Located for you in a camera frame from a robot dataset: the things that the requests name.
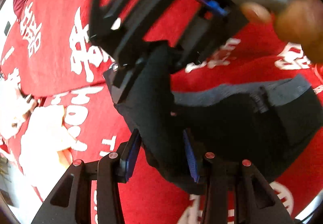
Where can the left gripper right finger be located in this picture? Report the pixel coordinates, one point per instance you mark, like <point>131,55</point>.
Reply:
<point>226,182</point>

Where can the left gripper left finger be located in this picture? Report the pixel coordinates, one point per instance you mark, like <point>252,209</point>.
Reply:
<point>69,200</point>

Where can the black pants with blue waistband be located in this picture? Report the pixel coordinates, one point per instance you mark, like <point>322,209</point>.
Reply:
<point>270,123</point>

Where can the person's right hand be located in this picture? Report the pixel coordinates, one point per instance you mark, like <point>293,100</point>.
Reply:
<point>300,23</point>

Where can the red sofa cover with lettering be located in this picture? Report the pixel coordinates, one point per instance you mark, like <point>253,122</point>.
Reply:
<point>49,53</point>

